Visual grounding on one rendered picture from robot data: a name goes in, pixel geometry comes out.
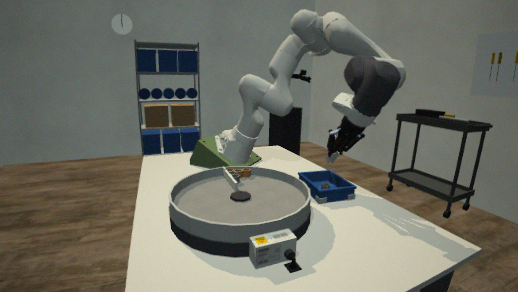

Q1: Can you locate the blue plastic crate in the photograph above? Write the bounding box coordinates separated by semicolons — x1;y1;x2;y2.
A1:
298;170;357;204

